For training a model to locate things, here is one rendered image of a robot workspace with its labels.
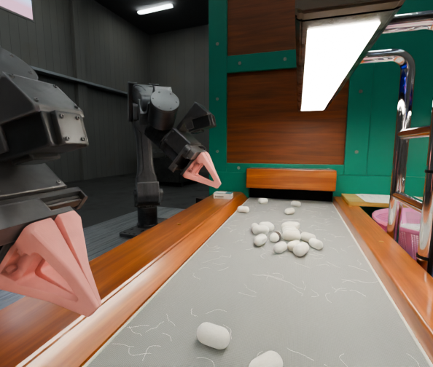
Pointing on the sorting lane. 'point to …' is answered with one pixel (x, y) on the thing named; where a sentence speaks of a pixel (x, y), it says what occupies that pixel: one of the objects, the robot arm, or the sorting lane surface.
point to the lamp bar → (353, 10)
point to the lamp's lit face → (331, 60)
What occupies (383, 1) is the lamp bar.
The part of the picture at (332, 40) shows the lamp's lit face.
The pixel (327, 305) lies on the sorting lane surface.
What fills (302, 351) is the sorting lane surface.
